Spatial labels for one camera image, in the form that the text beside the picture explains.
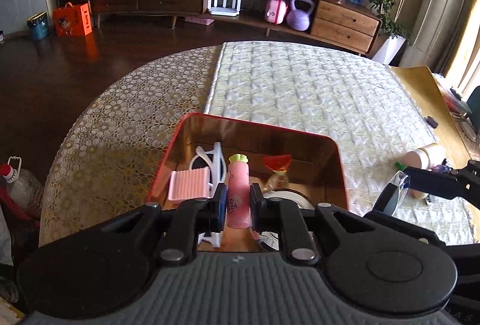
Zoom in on blue purple spiky toy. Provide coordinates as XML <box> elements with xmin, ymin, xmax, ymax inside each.
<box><xmin>430</xmin><ymin>158</ymin><xmax>452</xmax><ymax>174</ymax></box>

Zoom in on pink small bottle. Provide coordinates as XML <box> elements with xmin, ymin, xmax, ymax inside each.
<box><xmin>227</xmin><ymin>154</ymin><xmax>251</xmax><ymax>229</ymax></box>

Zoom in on white yellow pill bottle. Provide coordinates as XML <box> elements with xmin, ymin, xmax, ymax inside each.
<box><xmin>400</xmin><ymin>143</ymin><xmax>446</xmax><ymax>170</ymax></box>

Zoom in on pink ribbed case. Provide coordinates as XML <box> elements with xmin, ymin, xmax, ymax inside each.
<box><xmin>168</xmin><ymin>167</ymin><xmax>210</xmax><ymax>204</ymax></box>

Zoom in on round silver tin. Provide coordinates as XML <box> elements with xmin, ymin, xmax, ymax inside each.
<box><xmin>257</xmin><ymin>188</ymin><xmax>314</xmax><ymax>251</ymax></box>

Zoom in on black blue white tube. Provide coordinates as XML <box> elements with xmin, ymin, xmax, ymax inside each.
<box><xmin>373</xmin><ymin>170</ymin><xmax>410</xmax><ymax>216</ymax></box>

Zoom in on red white candy packet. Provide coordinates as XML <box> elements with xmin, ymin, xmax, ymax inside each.
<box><xmin>263</xmin><ymin>154</ymin><xmax>292</xmax><ymax>192</ymax></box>

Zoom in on white frame sunglasses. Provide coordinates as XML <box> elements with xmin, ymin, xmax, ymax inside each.
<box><xmin>189</xmin><ymin>142</ymin><xmax>227</xmax><ymax>248</ymax></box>

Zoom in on yellow wood-grain mat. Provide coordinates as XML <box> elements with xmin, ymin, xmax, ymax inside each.
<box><xmin>391</xmin><ymin>67</ymin><xmax>479</xmax><ymax>168</ymax></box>

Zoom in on small purple object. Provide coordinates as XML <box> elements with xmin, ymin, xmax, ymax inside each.
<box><xmin>425</xmin><ymin>116</ymin><xmax>439</xmax><ymax>129</ymax></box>

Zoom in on red metal tin box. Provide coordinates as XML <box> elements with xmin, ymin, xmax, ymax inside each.
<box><xmin>146</xmin><ymin>112</ymin><xmax>350</xmax><ymax>253</ymax></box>

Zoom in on quilted cream table mat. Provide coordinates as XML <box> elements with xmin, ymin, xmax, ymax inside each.
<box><xmin>203</xmin><ymin>41</ymin><xmax>478</xmax><ymax>247</ymax></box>

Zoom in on lace tablecloth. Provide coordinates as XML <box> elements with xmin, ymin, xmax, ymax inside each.
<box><xmin>40</xmin><ymin>45</ymin><xmax>221</xmax><ymax>245</ymax></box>

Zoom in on white standing air conditioner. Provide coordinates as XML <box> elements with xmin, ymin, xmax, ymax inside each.
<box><xmin>400</xmin><ymin>0</ymin><xmax>467</xmax><ymax>68</ymax></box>

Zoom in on wooden tv cabinet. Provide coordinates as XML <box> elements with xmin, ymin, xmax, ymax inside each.
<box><xmin>88</xmin><ymin>0</ymin><xmax>381</xmax><ymax>55</ymax></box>

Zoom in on purple kettlebell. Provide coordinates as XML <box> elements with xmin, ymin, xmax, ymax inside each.
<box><xmin>286</xmin><ymin>0</ymin><xmax>315</xmax><ymax>32</ymax></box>

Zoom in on plastic oil bottle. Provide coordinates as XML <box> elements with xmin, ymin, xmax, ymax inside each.
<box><xmin>1</xmin><ymin>156</ymin><xmax>43</xmax><ymax>219</ymax></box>

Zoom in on white router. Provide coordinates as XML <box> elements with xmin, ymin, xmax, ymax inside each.
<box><xmin>207</xmin><ymin>0</ymin><xmax>242</xmax><ymax>17</ymax></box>

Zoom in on pink small case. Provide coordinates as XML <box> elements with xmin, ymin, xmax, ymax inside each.
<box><xmin>264</xmin><ymin>0</ymin><xmax>288</xmax><ymax>24</ymax></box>

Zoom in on orange gift bag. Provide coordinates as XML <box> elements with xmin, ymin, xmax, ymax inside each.
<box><xmin>53</xmin><ymin>2</ymin><xmax>92</xmax><ymax>37</ymax></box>

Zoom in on blue trash bin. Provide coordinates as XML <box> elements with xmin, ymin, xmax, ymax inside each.
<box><xmin>27</xmin><ymin>11</ymin><xmax>49</xmax><ymax>41</ymax></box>

